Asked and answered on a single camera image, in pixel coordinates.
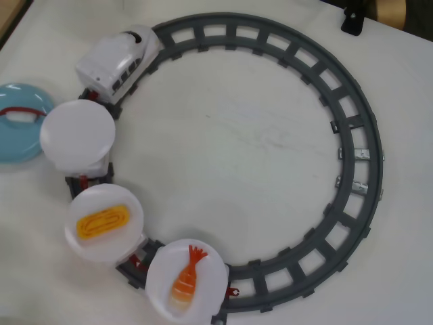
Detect red tuna toy sushi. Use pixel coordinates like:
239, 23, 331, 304
0, 106, 48, 123

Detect orange shrimp toy sushi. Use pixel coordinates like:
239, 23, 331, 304
170, 245, 209, 305

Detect yellow egg toy sushi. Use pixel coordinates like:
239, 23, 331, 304
76, 204, 131, 241

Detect white Shinkansen toy locomotive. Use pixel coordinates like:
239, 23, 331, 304
74, 24, 162, 104

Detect blue round dish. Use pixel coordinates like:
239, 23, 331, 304
0, 83, 55, 166

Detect white round plate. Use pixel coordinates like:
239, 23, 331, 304
39, 100, 116, 169
144, 239, 228, 321
64, 184, 145, 262

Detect white toy train wagon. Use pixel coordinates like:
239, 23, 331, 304
209, 263, 241, 321
55, 148, 114, 189
114, 233, 149, 272

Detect grey circular toy track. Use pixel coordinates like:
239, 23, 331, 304
66, 12, 386, 325

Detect silver foil strip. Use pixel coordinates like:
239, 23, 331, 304
337, 147, 387, 163
334, 175, 385, 200

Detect tan round wooden object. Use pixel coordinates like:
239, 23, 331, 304
370, 0, 412, 31

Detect black metal bracket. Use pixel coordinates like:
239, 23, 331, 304
340, 5, 366, 35

